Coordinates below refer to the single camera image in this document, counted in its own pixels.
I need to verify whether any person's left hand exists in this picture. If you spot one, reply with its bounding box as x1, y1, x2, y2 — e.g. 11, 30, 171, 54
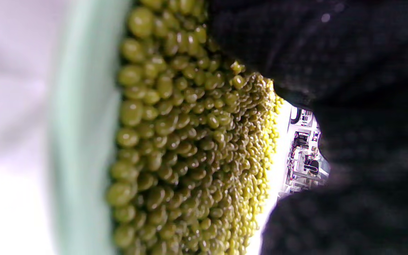
260, 166, 408, 255

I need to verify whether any person's right hand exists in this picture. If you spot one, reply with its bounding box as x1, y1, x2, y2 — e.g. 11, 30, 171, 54
208, 0, 408, 167

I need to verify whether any light green plate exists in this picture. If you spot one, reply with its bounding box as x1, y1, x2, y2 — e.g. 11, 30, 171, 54
48, 0, 134, 255

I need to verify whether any pile of green beans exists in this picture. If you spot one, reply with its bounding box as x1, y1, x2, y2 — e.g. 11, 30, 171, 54
107, 0, 284, 255

